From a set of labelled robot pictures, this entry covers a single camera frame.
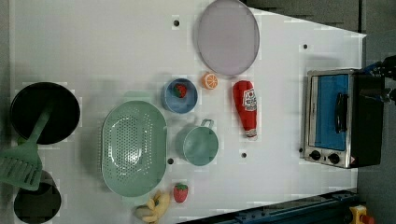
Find small black cylinder container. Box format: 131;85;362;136
14;171;62;224

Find red plush ketchup bottle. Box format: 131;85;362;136
233;80;258;140

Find blue bowl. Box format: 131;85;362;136
161;78;198;114

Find green mug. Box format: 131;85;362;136
181;119;219;166

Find grey round plate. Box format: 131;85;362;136
197;0;260;76

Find green oval strainer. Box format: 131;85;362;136
102;101;167;197

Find yellow plush banana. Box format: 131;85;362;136
134;190;171;224

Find toaster oven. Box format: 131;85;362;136
304;69;385;169

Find red strawberry in bowl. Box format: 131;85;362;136
173;83;188;98

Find green spatula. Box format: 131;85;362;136
0;103;53;190

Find orange slice toy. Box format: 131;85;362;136
202;73;219;90

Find red strawberry toy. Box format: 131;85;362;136
173;184;189;203

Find blue metal rail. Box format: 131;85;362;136
179;190;360;224

